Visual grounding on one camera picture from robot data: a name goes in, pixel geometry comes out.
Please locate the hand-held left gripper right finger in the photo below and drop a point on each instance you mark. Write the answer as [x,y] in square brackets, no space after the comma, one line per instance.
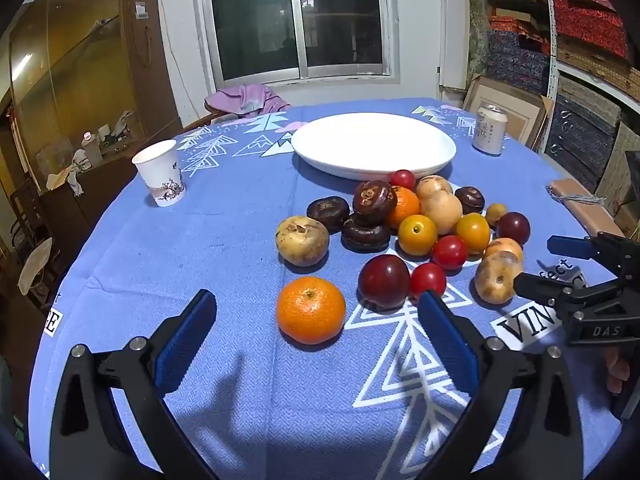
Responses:
[450,345]

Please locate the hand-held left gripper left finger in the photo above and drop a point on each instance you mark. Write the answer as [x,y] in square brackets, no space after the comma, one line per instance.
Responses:
[185,340]

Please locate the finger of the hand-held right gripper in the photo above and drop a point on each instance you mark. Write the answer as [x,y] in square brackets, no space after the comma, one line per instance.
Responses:
[542,287]
[570,246]

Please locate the tan dark-spotted round fruit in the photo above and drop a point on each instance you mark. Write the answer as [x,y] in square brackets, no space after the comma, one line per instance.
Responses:
[495,277]

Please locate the dark red plum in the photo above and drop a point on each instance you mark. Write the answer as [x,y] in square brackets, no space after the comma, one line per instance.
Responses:
[384,281]
[512,227]

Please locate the red cherry tomato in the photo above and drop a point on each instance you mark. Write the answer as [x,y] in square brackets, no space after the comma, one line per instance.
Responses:
[449,252]
[428,280]
[402,179]

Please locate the small yellow-brown longan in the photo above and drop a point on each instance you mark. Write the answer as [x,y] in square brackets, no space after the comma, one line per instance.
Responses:
[496,214]

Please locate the yellow cherry tomato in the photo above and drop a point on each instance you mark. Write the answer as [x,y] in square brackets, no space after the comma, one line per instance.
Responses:
[416,234]
[472,232]

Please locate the small dark brown water chestnut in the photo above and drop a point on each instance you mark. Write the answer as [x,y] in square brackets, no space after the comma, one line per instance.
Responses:
[469,199]

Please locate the large pale tan pear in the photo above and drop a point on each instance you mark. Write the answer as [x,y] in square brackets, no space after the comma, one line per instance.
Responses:
[441,212]

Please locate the orange mandarin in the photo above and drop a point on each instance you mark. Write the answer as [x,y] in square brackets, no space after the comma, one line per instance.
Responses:
[406,205]
[310,310]

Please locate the tan dimpled round fruit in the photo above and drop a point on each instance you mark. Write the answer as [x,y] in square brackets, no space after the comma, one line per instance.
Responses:
[302,240]

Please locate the white oval plate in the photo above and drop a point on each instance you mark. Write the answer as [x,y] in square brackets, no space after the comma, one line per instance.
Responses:
[370,145]

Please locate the person's right hand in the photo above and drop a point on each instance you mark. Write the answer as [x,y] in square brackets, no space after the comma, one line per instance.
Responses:
[617,370]

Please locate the blue printed tablecloth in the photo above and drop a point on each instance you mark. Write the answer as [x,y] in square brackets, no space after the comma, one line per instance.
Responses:
[225,240]

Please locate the stack of dark embossed boxes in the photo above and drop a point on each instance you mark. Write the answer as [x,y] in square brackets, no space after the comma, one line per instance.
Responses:
[580,130]

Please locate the white drink can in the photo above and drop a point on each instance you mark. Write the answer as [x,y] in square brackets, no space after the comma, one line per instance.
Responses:
[489,130]

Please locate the tan speckled round fruit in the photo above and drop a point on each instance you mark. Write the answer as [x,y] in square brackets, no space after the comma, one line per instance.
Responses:
[432,186]

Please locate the white floral paper cup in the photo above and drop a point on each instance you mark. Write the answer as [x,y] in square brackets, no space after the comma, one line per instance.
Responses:
[160,175]

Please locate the white mesh object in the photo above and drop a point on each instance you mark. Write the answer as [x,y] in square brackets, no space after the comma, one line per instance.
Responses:
[35,265]

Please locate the stack of brown woven boxes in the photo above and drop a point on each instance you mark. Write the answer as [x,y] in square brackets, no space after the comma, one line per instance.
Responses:
[595,67]

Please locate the stack of blue patterned boxes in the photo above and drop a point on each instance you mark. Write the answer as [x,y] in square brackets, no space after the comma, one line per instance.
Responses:
[515,60]

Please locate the white metal shelf rack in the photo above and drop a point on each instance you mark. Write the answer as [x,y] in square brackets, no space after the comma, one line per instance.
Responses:
[553,50]

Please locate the crumpled white tissue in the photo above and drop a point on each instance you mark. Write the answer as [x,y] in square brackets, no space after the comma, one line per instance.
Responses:
[74,172]

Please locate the dark wooden chair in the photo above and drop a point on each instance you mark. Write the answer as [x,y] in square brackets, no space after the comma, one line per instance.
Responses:
[25,210]

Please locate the stack of red patterned boxes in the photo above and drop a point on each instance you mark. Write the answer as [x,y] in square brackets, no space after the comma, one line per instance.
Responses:
[590,25]

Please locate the orange patterned box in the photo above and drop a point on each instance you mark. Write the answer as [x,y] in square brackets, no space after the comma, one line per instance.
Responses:
[505,23]

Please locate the green marbled panel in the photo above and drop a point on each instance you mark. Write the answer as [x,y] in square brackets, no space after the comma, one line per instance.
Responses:
[478,30]

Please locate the white leaning board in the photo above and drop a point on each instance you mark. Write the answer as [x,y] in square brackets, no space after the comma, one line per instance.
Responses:
[452,35]

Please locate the purple jacket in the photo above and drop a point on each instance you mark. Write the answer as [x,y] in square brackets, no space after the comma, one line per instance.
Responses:
[240,97]

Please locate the wooden glass cabinet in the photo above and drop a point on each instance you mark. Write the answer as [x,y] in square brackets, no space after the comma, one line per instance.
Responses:
[75,60]

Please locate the sliding glass window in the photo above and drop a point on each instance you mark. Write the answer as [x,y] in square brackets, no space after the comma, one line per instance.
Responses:
[260,20]

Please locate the white paper label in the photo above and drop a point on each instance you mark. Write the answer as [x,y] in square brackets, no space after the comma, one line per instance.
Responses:
[141,10]

